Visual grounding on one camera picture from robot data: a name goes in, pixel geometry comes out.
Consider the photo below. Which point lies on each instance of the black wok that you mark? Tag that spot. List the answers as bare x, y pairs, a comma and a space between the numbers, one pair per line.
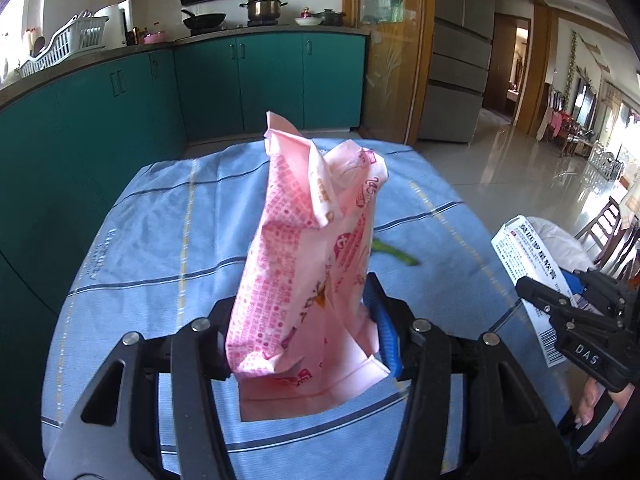
205, 20

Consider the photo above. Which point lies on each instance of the gas stove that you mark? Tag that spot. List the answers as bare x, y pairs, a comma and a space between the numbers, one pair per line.
235, 29

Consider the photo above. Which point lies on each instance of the green vine wall garland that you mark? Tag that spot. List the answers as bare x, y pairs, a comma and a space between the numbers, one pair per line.
571, 65

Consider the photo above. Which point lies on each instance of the white dish rack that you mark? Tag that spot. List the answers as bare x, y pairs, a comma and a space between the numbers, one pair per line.
70, 42

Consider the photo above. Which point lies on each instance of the stainless steel pot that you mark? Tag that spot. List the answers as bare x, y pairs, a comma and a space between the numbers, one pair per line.
264, 7

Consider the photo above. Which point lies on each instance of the black pot with lid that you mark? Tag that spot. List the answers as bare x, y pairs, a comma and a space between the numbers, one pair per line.
332, 17

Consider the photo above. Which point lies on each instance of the white bowl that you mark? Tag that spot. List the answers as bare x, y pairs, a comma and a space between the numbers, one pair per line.
309, 21

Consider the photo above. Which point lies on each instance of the white kettle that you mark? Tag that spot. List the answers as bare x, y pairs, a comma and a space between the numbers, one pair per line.
112, 25

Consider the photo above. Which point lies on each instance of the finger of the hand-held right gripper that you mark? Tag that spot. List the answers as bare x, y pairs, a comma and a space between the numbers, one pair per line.
600, 290
542, 297

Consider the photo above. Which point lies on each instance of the pink printed plastic packet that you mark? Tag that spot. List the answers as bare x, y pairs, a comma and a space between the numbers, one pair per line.
300, 240

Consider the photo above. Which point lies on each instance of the green vegetable stem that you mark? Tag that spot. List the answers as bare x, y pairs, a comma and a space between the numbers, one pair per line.
395, 252

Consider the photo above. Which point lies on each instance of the white cardboard medicine box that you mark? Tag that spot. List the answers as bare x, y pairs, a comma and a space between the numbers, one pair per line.
520, 255

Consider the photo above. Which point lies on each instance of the pink bowl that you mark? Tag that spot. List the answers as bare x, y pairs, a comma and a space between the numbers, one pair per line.
155, 38

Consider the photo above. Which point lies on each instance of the blue striped tablecloth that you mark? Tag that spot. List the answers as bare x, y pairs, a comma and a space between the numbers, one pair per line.
150, 240

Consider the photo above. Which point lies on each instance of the silver refrigerator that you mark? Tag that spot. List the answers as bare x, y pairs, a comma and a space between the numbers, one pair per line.
457, 60

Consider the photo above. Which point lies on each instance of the wooden chair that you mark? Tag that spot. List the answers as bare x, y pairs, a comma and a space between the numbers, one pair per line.
607, 240

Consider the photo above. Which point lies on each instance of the red-lidded jar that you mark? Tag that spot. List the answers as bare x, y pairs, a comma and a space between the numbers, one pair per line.
305, 12

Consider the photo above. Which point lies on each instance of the teal lower kitchen cabinets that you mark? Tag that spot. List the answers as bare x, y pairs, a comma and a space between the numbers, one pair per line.
210, 85

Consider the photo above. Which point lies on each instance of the brown interior door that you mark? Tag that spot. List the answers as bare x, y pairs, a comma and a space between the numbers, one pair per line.
500, 70

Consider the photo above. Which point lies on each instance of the pink clothes on chair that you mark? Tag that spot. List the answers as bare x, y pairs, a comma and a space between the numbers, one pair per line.
556, 121

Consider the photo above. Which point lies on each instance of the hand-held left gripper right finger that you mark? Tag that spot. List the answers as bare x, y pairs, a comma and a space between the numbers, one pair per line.
387, 335

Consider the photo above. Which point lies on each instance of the wood-framed glass sliding door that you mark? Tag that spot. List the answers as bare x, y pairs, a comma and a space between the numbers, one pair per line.
385, 70

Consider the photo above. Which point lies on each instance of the wooden doorway frame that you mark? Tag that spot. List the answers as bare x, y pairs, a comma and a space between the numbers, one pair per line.
540, 60

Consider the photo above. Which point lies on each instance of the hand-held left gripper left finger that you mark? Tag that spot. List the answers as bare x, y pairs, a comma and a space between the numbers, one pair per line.
217, 340

